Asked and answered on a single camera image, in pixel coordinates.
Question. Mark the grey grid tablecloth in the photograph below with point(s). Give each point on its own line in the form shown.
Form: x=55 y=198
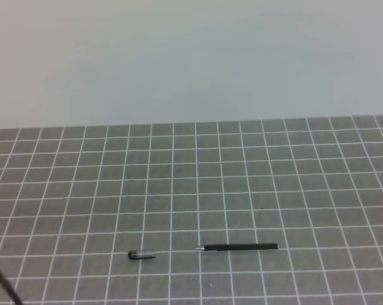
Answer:
x=75 y=200

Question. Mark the black pen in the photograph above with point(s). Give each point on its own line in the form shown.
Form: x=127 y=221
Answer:
x=237 y=247

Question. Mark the translucent grey pen cap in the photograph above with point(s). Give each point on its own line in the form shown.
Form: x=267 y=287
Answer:
x=141 y=254

